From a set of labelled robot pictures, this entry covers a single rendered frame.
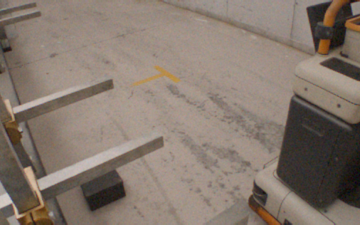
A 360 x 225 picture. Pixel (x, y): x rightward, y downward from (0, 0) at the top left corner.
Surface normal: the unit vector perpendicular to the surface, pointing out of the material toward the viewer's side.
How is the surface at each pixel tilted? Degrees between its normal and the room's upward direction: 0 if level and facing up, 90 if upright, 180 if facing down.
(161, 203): 0
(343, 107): 90
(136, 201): 0
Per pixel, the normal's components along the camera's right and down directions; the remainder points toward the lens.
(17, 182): 0.56, 0.45
